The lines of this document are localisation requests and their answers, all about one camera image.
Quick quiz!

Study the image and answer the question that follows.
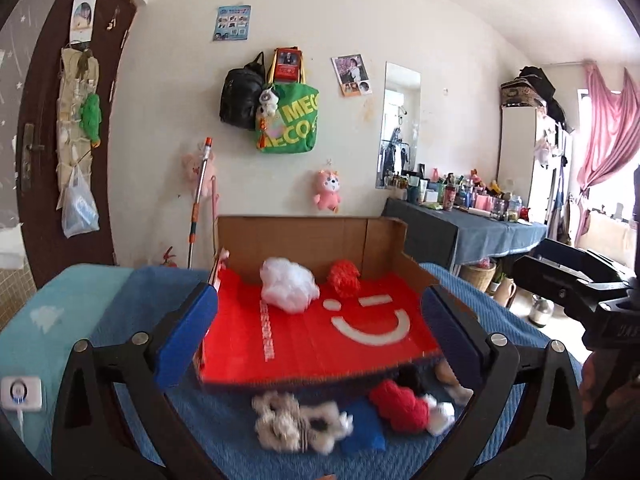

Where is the pale pink plush toy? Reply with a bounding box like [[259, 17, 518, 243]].
[[181, 150, 217, 198]]

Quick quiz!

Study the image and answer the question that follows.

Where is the beige hanging organiser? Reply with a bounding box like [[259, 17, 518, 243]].
[[55, 45, 101, 206]]

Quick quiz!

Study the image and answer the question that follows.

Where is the cardboard box with red inside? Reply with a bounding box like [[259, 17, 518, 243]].
[[192, 215, 478, 396]]

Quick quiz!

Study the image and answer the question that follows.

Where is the red bag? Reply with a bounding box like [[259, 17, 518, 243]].
[[272, 47, 305, 83]]

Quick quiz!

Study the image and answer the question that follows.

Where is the blue wall poster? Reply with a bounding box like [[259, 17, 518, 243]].
[[212, 5, 252, 42]]

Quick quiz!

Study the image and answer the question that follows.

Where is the white wardrobe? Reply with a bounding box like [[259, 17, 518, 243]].
[[495, 105, 576, 246]]

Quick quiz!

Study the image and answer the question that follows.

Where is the table with blue cloth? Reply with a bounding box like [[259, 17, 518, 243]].
[[382, 197, 548, 276]]

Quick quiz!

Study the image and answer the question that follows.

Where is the white fluffy ball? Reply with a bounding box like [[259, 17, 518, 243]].
[[260, 257, 321, 313]]

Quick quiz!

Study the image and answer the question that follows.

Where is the wall photo poster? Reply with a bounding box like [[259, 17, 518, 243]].
[[331, 53, 373, 97]]

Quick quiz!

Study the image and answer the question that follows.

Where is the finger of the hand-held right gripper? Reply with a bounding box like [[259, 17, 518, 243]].
[[514, 255, 631, 321], [537, 238, 638, 286]]

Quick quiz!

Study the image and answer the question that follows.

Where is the white power socket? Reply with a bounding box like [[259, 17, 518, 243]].
[[0, 376, 43, 441]]

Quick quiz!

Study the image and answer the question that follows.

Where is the metal door handle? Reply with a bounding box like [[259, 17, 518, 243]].
[[17, 124, 46, 192]]

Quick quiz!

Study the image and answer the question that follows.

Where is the white plush keychain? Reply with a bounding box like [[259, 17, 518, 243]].
[[255, 85, 279, 133]]

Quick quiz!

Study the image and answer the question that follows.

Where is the door photo poster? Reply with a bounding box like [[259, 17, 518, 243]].
[[70, 0, 98, 43]]

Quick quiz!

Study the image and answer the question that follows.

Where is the green tote bag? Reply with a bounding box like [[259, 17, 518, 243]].
[[256, 81, 321, 154]]

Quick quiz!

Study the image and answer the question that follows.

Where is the green plush toy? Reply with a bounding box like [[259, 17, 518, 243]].
[[79, 94, 103, 148]]

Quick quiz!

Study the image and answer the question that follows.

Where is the group of cosmetic bottles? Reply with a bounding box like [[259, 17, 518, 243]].
[[385, 162, 533, 223]]

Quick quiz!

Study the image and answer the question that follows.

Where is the clear plastic bag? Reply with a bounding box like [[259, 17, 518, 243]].
[[61, 165, 101, 239]]

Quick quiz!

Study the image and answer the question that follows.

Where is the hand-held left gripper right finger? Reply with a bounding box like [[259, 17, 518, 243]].
[[420, 284, 588, 480]]

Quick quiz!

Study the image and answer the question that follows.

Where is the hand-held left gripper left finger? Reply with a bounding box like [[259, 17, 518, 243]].
[[50, 282, 226, 480]]

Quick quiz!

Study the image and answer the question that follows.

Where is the metal kettle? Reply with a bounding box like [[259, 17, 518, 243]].
[[528, 294, 555, 326]]

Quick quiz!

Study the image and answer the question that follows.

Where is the dark brown door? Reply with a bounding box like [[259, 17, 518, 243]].
[[15, 0, 138, 291]]

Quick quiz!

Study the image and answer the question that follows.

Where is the blue cloth pouch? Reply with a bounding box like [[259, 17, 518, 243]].
[[342, 400, 387, 453]]

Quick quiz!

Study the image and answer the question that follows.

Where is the cream fuzzy toy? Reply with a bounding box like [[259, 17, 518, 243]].
[[251, 392, 353, 456]]

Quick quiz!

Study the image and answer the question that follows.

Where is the red knit toy with tag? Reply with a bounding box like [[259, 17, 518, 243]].
[[369, 379, 457, 436]]

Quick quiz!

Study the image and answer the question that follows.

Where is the person's right forearm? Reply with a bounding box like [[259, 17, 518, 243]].
[[580, 350, 640, 466]]

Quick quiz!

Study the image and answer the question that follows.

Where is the wall mirror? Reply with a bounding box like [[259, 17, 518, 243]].
[[375, 61, 422, 191]]

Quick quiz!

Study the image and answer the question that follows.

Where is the black backpack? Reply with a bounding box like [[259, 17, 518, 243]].
[[219, 51, 268, 131]]

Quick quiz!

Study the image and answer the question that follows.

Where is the white jug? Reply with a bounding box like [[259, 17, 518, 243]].
[[492, 275, 517, 308]]

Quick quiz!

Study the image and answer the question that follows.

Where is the patterned suitcase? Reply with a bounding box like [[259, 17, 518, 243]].
[[500, 78, 543, 108]]

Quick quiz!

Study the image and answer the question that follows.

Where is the black bag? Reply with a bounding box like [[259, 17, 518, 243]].
[[517, 65, 557, 103]]

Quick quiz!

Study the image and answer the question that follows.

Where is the pink curtain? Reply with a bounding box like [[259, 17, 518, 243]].
[[574, 62, 640, 248]]

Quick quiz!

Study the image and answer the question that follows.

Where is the woven basket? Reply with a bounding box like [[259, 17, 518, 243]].
[[457, 260, 497, 293]]

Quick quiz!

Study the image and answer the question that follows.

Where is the small red knit ball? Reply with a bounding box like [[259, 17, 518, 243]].
[[326, 260, 362, 298]]

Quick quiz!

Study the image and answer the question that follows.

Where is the blue waffle blanket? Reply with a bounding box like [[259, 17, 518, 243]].
[[100, 262, 586, 480]]

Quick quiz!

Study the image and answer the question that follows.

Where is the teal bed sheet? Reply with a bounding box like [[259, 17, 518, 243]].
[[0, 265, 136, 461]]

